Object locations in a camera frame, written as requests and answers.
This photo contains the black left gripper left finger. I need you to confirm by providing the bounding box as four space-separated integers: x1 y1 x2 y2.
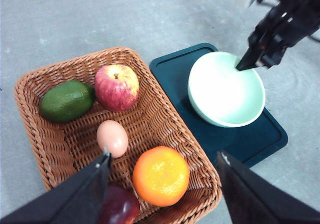
0 154 112 224

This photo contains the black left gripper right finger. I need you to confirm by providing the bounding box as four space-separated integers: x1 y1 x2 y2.
217 151 320 224

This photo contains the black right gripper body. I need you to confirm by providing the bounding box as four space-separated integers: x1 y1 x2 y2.
249 0 320 69

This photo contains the light green ceramic bowl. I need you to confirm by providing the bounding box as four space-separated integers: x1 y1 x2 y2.
188 51 266 128

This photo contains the brown wicker basket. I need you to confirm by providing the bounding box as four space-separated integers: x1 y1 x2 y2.
14 48 222 224

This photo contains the beige egg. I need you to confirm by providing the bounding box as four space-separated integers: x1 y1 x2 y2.
96 120 129 158

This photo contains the dark red plum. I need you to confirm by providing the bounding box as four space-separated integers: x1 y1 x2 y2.
98 184 141 224

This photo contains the dark teal rectangular tray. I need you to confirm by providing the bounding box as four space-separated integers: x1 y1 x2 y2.
150 43 288 168

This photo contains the orange mandarin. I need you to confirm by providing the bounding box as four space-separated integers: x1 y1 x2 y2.
132 146 190 207

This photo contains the green avocado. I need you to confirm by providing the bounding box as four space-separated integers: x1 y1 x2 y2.
38 80 96 124

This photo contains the red yellow apple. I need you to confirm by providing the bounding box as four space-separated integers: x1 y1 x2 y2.
94 64 140 112

